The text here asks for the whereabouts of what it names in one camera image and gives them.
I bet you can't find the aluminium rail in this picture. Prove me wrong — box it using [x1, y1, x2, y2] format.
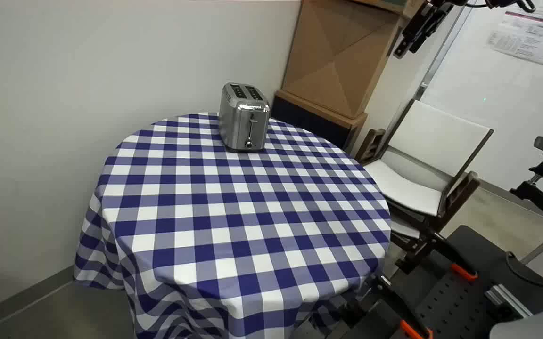
[485, 281, 536, 321]

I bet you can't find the white chair with wooden frame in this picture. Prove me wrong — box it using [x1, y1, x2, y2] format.
[354, 99, 497, 266]

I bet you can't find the silver two-slot toaster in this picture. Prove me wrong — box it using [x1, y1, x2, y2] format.
[220, 82, 274, 153]

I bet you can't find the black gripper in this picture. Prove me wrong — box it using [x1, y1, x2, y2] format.
[393, 0, 459, 61]

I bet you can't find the grey rounded machine housing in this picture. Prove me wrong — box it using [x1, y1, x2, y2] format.
[487, 291, 543, 339]

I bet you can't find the white whiteboard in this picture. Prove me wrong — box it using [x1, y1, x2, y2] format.
[418, 0, 543, 212]

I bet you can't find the blue white checkered tablecloth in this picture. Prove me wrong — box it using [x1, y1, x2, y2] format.
[73, 112, 395, 339]

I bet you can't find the black clamp with orange tip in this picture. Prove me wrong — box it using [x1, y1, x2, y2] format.
[372, 276, 436, 339]
[410, 225, 482, 285]

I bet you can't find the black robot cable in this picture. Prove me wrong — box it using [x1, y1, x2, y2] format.
[463, 0, 538, 16]

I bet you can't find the printed paper poster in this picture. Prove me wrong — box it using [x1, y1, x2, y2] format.
[485, 0, 543, 76]

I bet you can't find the black perforated base platform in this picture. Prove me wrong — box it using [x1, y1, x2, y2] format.
[340, 225, 543, 339]

